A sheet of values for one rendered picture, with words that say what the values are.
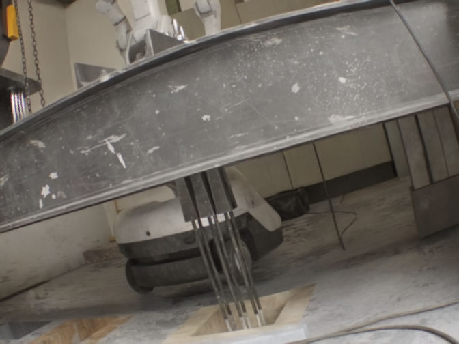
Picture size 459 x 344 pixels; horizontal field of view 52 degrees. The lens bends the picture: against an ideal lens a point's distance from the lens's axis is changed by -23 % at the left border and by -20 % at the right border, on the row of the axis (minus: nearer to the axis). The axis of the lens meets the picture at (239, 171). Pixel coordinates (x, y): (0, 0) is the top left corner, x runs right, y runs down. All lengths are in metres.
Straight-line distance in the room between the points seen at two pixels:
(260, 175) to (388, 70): 3.21
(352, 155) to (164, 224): 2.39
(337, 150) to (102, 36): 2.36
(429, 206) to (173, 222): 0.89
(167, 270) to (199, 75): 1.01
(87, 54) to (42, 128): 3.79
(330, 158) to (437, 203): 2.43
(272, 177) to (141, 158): 3.08
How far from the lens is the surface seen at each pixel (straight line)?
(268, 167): 4.22
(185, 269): 1.99
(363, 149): 4.15
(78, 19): 5.26
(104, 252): 4.14
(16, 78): 1.69
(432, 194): 1.82
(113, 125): 1.21
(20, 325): 2.32
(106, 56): 4.98
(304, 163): 4.18
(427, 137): 1.83
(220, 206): 1.49
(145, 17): 2.40
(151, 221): 2.00
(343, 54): 1.10
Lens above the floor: 0.40
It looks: level
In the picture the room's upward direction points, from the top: 16 degrees counter-clockwise
